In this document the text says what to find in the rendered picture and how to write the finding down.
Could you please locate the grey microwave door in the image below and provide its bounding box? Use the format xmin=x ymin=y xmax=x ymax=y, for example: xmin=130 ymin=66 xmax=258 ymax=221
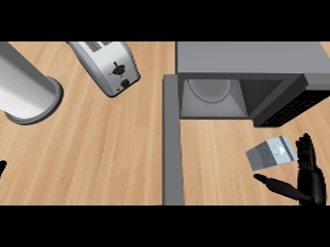
xmin=161 ymin=73 xmax=186 ymax=206

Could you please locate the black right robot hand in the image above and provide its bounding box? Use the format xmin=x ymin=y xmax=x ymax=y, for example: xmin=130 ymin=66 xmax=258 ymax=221
xmin=252 ymin=132 xmax=328 ymax=206

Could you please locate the grey microwave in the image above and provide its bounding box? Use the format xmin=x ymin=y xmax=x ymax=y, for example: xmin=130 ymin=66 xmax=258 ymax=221
xmin=176 ymin=41 xmax=330 ymax=128

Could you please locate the white paper towel roll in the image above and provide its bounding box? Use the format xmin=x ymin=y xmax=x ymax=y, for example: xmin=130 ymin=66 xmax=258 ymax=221
xmin=0 ymin=41 xmax=62 ymax=120

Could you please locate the pale blue milk carton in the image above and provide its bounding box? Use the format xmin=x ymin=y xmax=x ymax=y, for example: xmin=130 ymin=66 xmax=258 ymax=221
xmin=245 ymin=135 xmax=301 ymax=172

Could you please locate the silver toaster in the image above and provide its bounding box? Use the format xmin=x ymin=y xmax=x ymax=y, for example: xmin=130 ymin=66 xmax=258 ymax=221
xmin=66 ymin=41 xmax=143 ymax=98

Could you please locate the grey paper towel holder base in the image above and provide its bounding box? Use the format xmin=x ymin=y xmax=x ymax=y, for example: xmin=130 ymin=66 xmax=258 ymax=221
xmin=4 ymin=76 xmax=65 ymax=126

